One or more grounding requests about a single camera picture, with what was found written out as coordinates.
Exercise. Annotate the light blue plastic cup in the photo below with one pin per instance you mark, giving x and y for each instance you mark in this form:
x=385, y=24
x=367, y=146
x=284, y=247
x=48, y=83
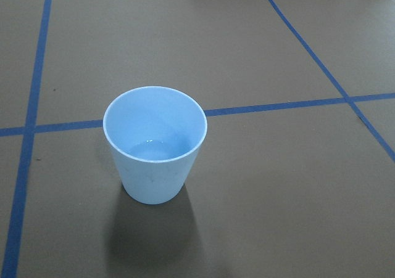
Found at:
x=154, y=134

